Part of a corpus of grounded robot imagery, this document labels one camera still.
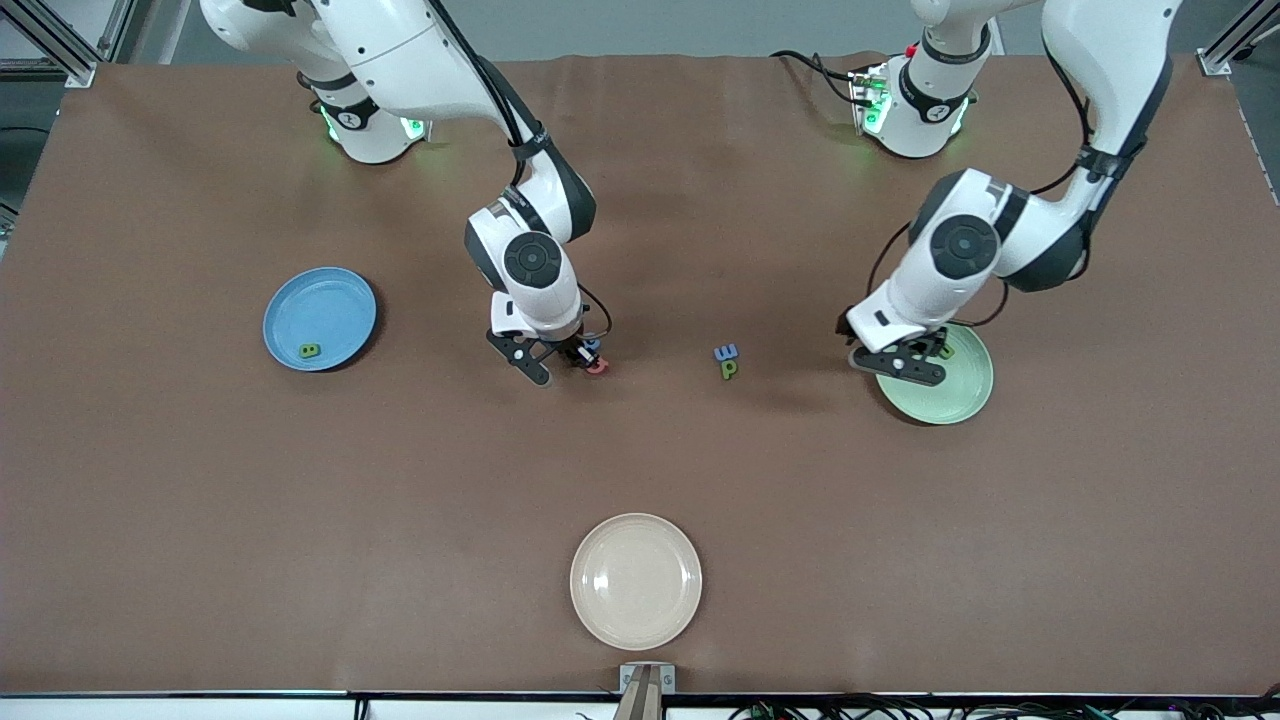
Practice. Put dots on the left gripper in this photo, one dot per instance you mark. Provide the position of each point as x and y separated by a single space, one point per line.
931 348

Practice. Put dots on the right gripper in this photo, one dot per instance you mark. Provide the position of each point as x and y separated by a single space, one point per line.
574 347

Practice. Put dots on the blue letter m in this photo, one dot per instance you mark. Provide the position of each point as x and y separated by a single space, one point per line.
726 352

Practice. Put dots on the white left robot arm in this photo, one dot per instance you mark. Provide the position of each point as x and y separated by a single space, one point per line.
1100 60

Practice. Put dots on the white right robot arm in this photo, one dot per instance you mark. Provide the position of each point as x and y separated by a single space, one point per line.
400 50

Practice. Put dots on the green plate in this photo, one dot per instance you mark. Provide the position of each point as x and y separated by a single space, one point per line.
960 395

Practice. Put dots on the beige plate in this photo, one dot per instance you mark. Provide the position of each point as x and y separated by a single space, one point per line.
636 581

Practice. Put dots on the blue plate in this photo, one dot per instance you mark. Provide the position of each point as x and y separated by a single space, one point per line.
319 315

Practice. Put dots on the brown table mat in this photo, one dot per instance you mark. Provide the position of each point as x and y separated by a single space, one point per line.
640 460

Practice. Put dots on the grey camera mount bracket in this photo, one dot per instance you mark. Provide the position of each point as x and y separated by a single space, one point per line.
646 690

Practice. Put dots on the aluminium frame profile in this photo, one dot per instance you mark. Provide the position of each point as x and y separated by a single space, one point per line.
60 45
1235 40

